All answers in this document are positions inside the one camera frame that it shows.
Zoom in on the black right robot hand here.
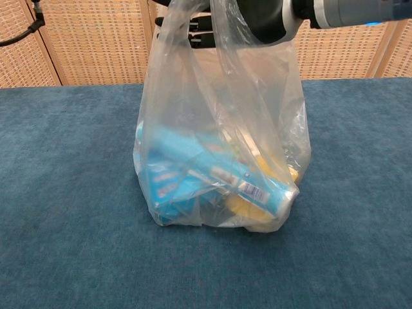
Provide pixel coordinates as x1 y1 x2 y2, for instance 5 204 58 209
153 0 312 50

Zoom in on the woven rattan folding screen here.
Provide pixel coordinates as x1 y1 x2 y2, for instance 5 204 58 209
0 0 412 89

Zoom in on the blue box with barcode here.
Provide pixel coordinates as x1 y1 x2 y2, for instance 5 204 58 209
146 127 300 216

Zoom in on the blue carpet table cover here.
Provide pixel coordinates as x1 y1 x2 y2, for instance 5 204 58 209
0 77 412 309

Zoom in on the clear plastic bag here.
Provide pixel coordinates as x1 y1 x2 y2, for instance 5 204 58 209
133 0 312 233

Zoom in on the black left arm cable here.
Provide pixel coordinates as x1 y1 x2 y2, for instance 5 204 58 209
0 0 46 48

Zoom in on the yellow packet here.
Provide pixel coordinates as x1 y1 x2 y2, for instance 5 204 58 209
223 157 301 231

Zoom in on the light blue carton box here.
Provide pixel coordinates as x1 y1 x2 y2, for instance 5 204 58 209
136 125 213 226

